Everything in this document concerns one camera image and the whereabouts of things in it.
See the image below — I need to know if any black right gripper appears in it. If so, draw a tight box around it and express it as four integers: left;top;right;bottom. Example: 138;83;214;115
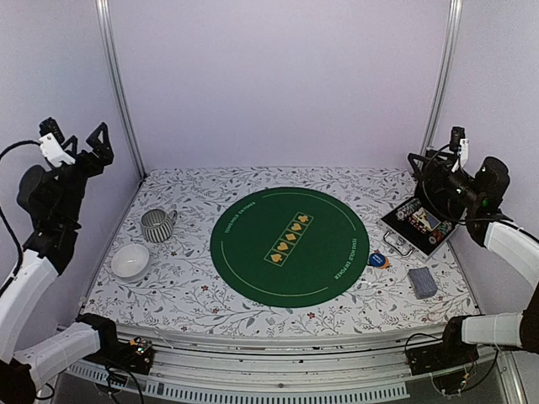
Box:
410;150;484;209

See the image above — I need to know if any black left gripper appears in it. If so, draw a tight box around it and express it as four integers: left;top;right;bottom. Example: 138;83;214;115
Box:
60;122;115;225

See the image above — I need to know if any blue small blind button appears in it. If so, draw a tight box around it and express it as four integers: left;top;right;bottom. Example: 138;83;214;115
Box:
368;252;387;268

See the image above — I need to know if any orange big blind button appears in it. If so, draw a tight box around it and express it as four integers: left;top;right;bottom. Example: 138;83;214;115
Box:
370;256;387;268

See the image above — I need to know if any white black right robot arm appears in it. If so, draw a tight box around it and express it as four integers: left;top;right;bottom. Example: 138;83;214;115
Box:
451;153;538;314

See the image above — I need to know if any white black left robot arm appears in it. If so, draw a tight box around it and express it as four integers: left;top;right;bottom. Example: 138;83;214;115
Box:
1;118;125;403

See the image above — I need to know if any aluminium poker chip case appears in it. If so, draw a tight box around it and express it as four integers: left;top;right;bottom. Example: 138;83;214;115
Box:
380;167;460;263

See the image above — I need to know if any striped ceramic mug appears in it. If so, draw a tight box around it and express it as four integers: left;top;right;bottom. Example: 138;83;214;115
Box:
141;209;178;243

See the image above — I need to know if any deck of playing cards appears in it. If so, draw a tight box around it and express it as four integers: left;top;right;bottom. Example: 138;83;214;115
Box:
408;267;438;300

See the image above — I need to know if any white ceramic bowl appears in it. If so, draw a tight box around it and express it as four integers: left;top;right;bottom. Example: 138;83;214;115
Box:
111;244;150;281

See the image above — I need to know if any floral patterned tablecloth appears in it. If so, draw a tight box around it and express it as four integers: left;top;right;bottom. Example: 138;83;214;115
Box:
83;167;478;338

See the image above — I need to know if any round green poker mat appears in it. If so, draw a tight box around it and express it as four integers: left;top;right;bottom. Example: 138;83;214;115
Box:
210;187;371;308

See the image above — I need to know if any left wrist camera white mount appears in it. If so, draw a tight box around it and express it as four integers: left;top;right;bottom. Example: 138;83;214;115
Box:
39;117;75;168

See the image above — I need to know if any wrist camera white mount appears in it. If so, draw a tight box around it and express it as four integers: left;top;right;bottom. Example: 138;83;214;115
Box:
450;126;469;173
39;117;75;168

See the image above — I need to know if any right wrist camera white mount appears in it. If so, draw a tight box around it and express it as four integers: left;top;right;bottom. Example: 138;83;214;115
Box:
450;126;469;173

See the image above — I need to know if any left aluminium frame post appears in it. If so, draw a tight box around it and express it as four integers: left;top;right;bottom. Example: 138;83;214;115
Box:
95;0;147;182

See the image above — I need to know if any aluminium frame post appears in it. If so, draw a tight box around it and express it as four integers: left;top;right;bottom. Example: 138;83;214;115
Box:
95;0;147;182
419;0;463;154

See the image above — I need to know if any right aluminium frame post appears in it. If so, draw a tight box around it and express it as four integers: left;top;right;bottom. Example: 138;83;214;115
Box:
419;0;463;154

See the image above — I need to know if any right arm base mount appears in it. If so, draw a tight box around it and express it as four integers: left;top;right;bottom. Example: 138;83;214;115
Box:
404;332;479;396

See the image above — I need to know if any aluminium front rail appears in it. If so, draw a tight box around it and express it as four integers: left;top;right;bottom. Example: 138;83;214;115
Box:
37;323;527;404

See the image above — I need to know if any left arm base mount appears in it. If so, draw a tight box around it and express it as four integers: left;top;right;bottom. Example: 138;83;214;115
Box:
84;337;155;375

